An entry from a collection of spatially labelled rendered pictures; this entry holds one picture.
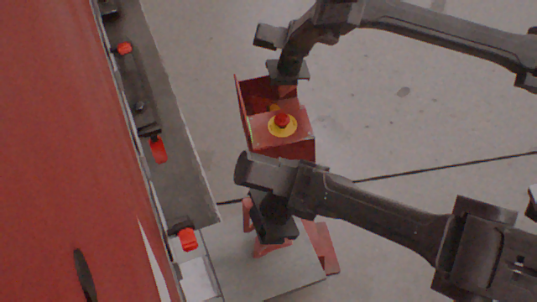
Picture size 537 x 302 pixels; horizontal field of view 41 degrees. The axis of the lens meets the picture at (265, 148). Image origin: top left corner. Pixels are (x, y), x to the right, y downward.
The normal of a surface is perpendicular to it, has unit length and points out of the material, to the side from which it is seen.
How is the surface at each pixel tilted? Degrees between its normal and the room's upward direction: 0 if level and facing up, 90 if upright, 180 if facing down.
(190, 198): 0
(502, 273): 36
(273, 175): 44
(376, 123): 0
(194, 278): 0
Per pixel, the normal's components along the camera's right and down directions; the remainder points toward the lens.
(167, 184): -0.07, -0.59
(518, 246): -0.44, -0.11
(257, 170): 0.24, 0.08
